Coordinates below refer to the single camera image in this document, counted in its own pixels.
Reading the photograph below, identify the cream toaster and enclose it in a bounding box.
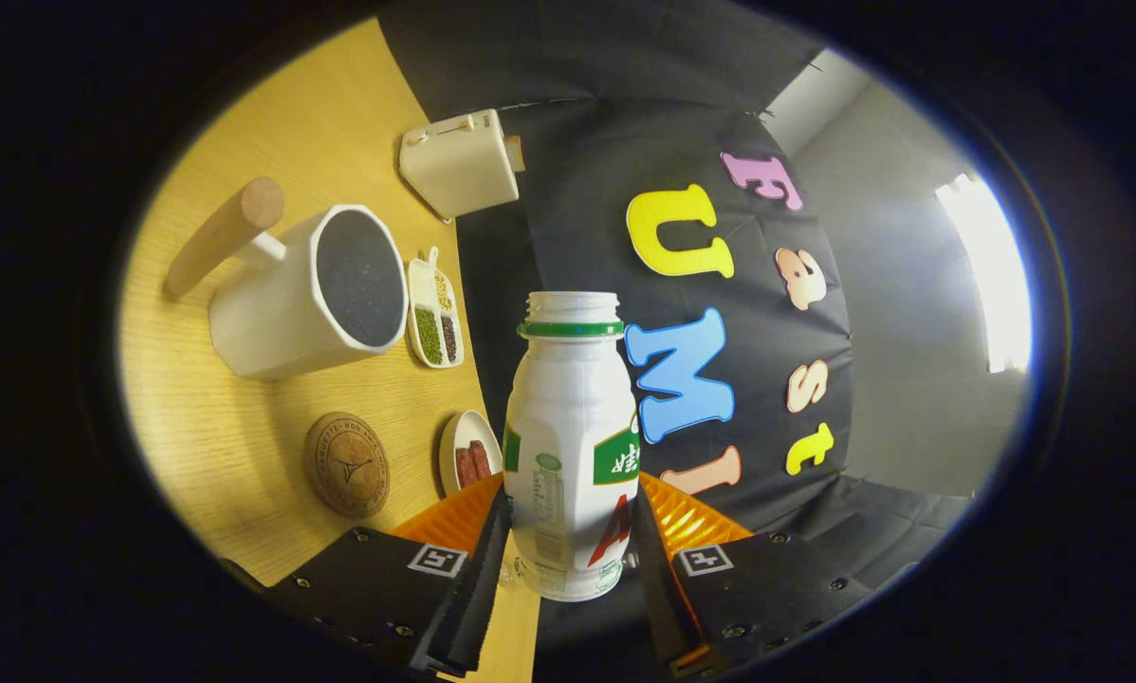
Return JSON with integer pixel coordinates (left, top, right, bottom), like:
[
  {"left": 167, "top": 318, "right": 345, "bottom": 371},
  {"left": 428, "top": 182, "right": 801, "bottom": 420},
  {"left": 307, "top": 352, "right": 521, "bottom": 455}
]
[{"left": 399, "top": 108, "right": 526, "bottom": 224}]

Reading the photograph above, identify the round cork coaster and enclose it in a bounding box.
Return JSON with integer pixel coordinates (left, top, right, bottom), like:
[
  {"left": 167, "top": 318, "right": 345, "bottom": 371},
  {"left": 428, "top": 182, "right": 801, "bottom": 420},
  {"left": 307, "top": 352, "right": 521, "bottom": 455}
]
[{"left": 302, "top": 412, "right": 391, "bottom": 520}]

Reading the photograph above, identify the white juice bottle green label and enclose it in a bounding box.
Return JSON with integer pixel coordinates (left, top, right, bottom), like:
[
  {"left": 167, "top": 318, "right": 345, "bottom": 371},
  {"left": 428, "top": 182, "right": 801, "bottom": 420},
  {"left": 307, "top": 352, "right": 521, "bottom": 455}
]
[{"left": 503, "top": 291, "right": 643, "bottom": 603}]

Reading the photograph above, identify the white cup wooden handle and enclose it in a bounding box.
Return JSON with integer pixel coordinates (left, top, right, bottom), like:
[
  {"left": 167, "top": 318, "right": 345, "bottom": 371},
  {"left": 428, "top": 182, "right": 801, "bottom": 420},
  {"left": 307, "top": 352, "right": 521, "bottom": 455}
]
[{"left": 163, "top": 176, "right": 410, "bottom": 382}]

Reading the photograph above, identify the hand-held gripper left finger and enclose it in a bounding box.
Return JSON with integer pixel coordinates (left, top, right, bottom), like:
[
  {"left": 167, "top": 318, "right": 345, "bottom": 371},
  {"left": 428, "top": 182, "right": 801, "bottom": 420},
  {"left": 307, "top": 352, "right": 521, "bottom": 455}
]
[{"left": 263, "top": 471, "right": 514, "bottom": 679}]

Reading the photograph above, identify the white divided bean dish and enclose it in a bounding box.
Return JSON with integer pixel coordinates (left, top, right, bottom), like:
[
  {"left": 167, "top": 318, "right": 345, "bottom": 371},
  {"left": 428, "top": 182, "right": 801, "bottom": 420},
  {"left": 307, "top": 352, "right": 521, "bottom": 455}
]
[{"left": 407, "top": 247, "right": 466, "bottom": 369}]

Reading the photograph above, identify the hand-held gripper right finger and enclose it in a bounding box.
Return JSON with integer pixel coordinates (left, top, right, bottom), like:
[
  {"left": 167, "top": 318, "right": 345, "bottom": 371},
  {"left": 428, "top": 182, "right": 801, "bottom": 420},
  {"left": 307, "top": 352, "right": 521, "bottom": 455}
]
[{"left": 631, "top": 471, "right": 877, "bottom": 680}]

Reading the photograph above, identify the white round plate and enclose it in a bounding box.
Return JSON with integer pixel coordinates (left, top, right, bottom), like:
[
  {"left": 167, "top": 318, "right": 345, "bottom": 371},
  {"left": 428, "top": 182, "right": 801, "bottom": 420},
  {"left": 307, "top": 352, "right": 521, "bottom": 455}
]
[{"left": 438, "top": 410, "right": 504, "bottom": 499}]

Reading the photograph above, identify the wooden table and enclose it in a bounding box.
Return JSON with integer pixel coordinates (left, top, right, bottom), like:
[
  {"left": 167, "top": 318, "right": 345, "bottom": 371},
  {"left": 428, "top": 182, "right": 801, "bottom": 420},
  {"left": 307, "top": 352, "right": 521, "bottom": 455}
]
[{"left": 118, "top": 17, "right": 542, "bottom": 683}]

